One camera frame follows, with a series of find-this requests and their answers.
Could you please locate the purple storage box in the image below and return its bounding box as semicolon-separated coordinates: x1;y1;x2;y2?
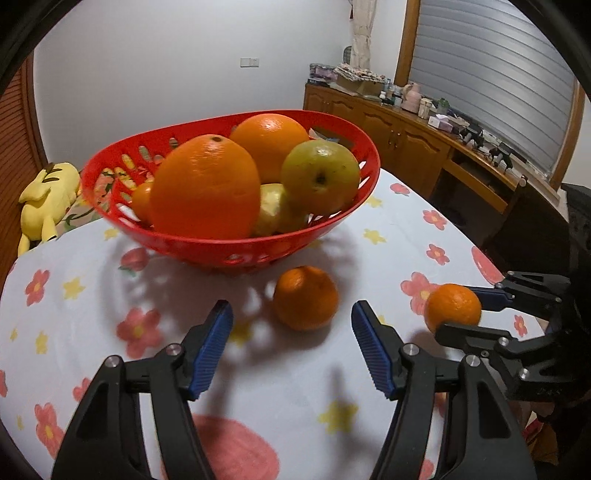
308;63;338;84

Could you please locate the wooden cabinet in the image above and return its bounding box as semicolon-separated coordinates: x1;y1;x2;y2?
303;81;563;234

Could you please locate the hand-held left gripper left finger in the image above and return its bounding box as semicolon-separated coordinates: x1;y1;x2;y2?
51;299;235;480

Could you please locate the red perforated plastic basket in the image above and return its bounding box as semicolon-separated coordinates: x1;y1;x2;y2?
81;109;380;269

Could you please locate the small orange mandarin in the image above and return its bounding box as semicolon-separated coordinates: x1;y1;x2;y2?
272;265;339;332
424;284;482;334
131;181;155;222

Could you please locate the grey window blind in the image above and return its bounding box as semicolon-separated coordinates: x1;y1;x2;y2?
407;0;579;175

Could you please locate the pink kettle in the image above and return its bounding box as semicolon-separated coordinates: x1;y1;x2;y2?
401;83;422;112

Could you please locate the dark chair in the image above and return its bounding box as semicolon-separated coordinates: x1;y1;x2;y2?
482;174;568;278

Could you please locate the colourful floral blanket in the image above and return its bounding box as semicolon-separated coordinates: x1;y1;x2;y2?
59;168;114;232

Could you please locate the yellow plush toy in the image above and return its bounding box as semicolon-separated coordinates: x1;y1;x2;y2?
17;161;82;257

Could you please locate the large orange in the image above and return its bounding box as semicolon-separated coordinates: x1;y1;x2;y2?
150;135;262;240
229;113;311;184

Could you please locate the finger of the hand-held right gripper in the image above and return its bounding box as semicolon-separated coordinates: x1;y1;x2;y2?
436;322;563;371
468;271;572;320

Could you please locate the cardboard box with patterned cloth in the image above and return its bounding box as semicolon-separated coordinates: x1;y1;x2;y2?
334;64;387;96

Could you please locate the wooden slatted door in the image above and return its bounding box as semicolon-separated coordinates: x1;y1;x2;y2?
0;58;48;282

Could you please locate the yellow lemon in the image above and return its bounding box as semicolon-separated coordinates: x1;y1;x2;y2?
252;183;291;237

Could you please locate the beige curtain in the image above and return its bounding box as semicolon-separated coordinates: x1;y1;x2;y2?
348;0;373;68

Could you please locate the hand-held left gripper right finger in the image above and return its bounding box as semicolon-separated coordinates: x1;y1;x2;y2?
351;300;539;480

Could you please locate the large green apple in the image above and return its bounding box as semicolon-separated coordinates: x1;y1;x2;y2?
281;140;361;215

